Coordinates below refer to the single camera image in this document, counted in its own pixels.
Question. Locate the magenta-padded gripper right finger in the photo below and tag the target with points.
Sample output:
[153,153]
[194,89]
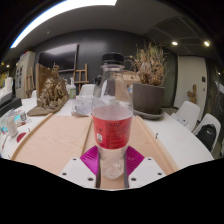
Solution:
[143,171]

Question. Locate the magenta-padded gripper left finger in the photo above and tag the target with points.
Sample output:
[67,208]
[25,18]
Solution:
[83,170]

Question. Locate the clear red-labelled water bottle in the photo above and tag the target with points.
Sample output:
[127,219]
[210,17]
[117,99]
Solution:
[112,130]

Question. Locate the black backpack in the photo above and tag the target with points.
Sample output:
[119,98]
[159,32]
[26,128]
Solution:
[206,136]

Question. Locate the dried plant in grey pot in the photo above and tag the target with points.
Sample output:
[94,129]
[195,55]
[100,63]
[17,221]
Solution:
[148,98]

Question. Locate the white plastic chair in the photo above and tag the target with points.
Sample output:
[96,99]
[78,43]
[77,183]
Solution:
[86,90]
[213,120]
[188,113]

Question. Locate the green-labelled spray bottle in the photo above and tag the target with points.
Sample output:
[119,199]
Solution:
[72,90]

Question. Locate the brown sculpture on wooden base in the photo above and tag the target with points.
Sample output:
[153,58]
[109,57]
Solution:
[51,93]

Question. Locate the iridescent purple teal sheet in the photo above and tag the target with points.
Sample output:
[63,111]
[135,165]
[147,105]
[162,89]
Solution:
[15,117]

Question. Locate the wooden figure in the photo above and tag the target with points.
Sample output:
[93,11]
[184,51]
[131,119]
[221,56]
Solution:
[191,95]

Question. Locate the brown cardboard box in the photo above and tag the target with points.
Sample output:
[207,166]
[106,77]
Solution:
[131,77]

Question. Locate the wooden easel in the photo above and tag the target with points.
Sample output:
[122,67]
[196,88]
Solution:
[29,83]
[81,75]

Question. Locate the white cabinet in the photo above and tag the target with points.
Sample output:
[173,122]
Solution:
[21,71]

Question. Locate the round ceiling spotlights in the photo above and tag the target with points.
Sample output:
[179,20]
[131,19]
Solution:
[174,43]

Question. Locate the long ceiling light strip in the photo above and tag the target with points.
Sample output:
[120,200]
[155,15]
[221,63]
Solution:
[50,13]

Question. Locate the black wall monitor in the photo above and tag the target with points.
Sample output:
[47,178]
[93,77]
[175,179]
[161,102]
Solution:
[58,56]

